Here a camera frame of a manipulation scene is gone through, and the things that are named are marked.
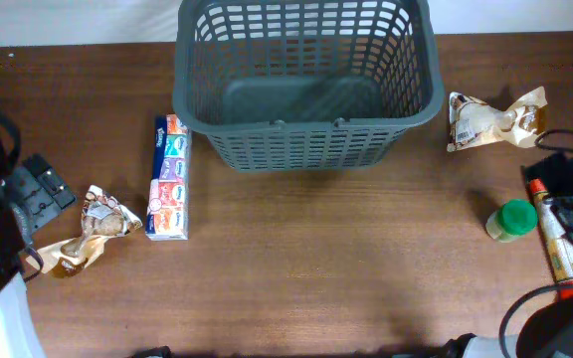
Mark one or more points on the multicolour tissue pack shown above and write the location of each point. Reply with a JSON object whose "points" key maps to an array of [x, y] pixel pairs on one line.
{"points": [[167, 210]]}

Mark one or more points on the orange pasta packet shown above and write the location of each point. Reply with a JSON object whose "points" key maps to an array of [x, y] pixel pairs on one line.
{"points": [[557, 246]]}

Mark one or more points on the left brown snack bag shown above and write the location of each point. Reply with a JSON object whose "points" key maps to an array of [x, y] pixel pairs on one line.
{"points": [[103, 218]]}

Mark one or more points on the grey plastic shopping basket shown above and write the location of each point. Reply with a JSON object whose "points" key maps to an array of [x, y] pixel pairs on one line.
{"points": [[305, 84]]}

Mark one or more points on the right beige snack bag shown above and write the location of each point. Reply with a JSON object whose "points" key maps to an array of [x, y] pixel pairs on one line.
{"points": [[473, 122]]}

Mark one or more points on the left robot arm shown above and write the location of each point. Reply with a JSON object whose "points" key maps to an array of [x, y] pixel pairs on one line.
{"points": [[18, 337]]}

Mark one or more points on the green lid spice jar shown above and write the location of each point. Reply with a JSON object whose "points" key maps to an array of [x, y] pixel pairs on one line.
{"points": [[513, 220]]}

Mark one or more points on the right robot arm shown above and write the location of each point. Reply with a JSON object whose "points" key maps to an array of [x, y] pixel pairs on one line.
{"points": [[540, 323]]}

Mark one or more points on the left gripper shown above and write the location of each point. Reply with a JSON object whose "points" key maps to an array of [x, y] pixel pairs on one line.
{"points": [[42, 187]]}

